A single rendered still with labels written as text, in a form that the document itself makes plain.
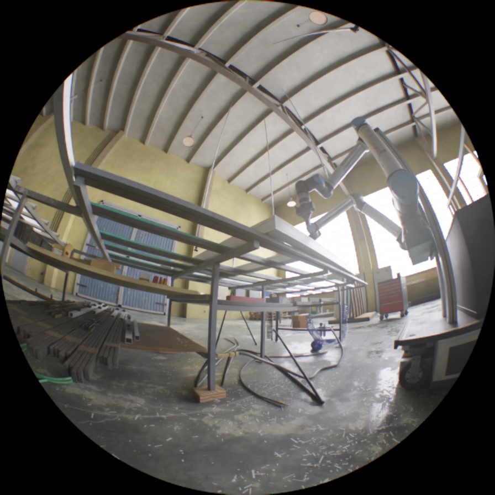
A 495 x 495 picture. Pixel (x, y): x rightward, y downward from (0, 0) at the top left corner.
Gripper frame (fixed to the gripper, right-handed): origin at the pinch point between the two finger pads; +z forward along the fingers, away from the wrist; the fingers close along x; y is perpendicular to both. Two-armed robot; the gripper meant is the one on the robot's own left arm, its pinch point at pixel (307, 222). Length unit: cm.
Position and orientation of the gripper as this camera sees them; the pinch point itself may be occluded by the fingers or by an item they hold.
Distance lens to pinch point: 106.3
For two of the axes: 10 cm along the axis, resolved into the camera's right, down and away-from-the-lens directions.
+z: -0.3, 9.3, -3.7
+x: 6.6, -2.6, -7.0
